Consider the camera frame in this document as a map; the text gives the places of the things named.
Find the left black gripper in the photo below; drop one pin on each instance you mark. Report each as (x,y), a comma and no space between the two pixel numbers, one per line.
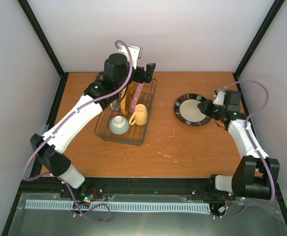
(148,74)

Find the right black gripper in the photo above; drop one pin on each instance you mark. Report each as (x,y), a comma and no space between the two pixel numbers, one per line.
(206,107)

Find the black bottom plate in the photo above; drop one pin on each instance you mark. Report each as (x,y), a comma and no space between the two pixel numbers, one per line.
(187,111)

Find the pink polka dot plate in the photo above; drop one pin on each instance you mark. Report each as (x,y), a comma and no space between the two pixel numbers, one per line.
(136,97)

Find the yellow scalloped plate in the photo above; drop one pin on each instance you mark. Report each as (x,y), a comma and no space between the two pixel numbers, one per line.
(127,96)

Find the yellow ceramic mug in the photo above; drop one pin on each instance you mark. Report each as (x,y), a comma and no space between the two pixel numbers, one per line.
(139,116)

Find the white blue striped plate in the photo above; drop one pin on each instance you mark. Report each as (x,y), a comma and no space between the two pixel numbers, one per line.
(116,104)

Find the light green ceramic bowl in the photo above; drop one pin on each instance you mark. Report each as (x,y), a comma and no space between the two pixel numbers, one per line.
(119,125)

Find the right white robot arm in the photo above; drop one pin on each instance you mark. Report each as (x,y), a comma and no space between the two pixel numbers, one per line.
(256,174)

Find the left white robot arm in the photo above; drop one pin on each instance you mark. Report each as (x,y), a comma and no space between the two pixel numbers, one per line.
(49,148)

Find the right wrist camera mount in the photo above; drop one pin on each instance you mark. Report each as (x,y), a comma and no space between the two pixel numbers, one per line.
(219,96)

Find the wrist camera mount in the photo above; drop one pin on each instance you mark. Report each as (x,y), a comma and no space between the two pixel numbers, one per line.
(135,51)
(219,96)

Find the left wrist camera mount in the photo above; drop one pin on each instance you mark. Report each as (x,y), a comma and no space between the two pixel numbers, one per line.
(135,51)

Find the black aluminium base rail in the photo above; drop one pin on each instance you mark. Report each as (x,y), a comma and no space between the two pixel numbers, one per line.
(194,188)

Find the left black frame post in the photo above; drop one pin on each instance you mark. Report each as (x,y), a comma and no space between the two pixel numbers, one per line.
(30,15)

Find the black frame post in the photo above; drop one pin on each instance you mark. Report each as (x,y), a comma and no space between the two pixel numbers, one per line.
(266,23)
(30,15)

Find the right black frame post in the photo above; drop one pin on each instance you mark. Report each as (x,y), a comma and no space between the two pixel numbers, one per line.
(266,23)

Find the light blue slotted cable duct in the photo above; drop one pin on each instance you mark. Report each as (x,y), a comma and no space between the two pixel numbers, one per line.
(129,207)

